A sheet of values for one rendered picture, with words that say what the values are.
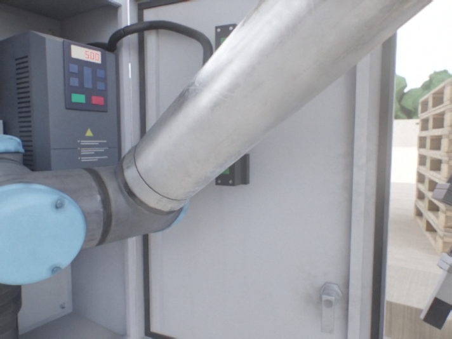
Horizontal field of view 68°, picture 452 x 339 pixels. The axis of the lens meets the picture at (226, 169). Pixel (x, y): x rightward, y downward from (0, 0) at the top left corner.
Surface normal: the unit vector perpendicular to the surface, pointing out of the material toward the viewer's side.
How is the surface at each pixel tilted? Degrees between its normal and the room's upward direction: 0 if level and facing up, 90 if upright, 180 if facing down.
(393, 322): 89
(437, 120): 90
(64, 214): 103
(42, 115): 90
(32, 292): 90
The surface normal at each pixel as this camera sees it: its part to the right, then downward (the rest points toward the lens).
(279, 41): -0.51, 0.32
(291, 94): 0.11, 0.81
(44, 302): 0.83, 0.05
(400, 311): -0.56, 0.07
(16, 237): 0.68, 0.29
